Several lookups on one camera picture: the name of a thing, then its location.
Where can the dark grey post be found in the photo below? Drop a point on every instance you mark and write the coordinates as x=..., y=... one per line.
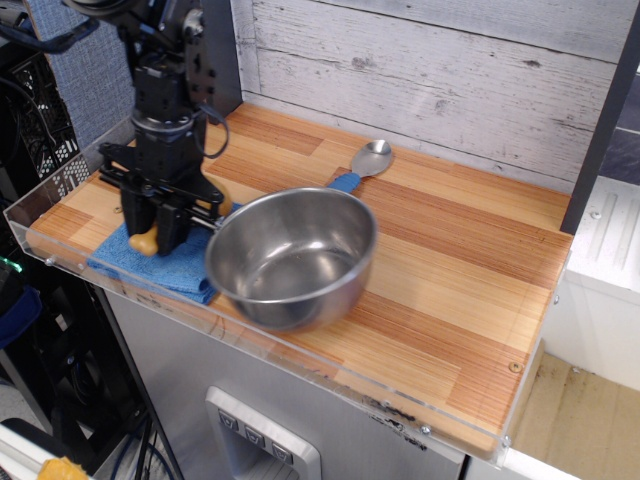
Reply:
x=620, y=86
x=220, y=39

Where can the orange toy chicken leg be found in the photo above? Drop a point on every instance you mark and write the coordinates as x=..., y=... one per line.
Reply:
x=147, y=243

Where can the black plastic crate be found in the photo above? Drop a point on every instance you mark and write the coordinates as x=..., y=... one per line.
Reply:
x=38, y=141

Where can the dark grey left post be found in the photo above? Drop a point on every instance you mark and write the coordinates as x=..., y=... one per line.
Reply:
x=220, y=39

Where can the folded blue cloth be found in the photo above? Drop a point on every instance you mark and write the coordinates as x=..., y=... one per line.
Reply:
x=182, y=271

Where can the white ribbed appliance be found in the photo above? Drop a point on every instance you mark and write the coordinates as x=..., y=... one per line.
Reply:
x=593, y=320

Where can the silver cabinet with dispenser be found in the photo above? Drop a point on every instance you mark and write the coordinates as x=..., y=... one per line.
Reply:
x=178, y=364

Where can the steel pot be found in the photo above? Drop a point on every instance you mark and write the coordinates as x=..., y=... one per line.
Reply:
x=294, y=259

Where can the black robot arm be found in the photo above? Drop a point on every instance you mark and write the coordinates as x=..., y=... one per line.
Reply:
x=167, y=58

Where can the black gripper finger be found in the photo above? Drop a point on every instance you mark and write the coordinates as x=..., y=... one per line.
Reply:
x=173, y=222
x=138, y=209

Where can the dark grey right post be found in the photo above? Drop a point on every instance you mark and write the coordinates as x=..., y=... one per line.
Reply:
x=620, y=86

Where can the clear acrylic table guard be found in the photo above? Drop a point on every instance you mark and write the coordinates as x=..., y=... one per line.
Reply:
x=442, y=340

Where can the yellow object bottom left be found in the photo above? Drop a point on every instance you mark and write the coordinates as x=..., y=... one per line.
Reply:
x=61, y=469

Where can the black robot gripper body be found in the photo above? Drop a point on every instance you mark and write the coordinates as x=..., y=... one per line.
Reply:
x=166, y=161

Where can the spoon with blue handle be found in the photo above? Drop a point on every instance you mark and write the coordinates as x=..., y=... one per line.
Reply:
x=372, y=159

